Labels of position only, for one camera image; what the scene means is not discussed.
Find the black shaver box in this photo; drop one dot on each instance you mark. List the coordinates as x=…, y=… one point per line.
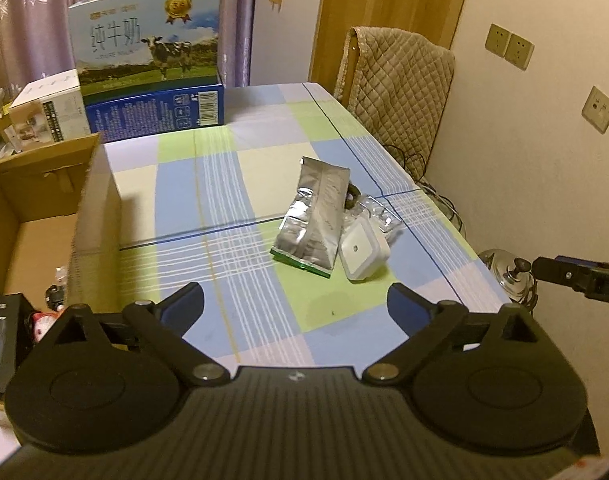
x=4, y=345

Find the black toy car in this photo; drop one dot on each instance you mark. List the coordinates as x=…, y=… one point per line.
x=57, y=296

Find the wooden door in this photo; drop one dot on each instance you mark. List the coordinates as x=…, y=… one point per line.
x=384, y=10

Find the quilted beige chair cover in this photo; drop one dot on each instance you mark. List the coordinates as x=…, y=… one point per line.
x=402, y=90

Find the plaid tablecloth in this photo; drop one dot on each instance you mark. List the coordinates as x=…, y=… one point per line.
x=209, y=185

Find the silver foil bag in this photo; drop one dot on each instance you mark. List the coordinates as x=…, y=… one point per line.
x=317, y=220

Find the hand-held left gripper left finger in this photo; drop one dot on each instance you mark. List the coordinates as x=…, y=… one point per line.
x=182, y=308

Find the beige wall plate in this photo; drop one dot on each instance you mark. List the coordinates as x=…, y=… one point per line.
x=599, y=110

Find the white square plastic container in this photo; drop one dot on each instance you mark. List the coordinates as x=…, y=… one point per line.
x=362, y=252

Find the brown cardboard box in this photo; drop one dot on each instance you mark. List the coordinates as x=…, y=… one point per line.
x=34, y=240

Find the blue milk carton box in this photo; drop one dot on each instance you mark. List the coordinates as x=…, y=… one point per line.
x=149, y=60

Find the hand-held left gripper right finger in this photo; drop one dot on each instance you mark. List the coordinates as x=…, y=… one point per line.
x=408, y=308

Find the white product box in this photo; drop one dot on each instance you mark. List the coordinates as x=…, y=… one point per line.
x=49, y=107

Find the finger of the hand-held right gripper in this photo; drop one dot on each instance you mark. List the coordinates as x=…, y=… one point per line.
x=559, y=274
x=577, y=259

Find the beige wall socket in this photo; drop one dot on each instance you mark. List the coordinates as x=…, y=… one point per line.
x=497, y=40
x=519, y=52

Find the red round doll toy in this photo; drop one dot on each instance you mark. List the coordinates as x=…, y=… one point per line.
x=44, y=325

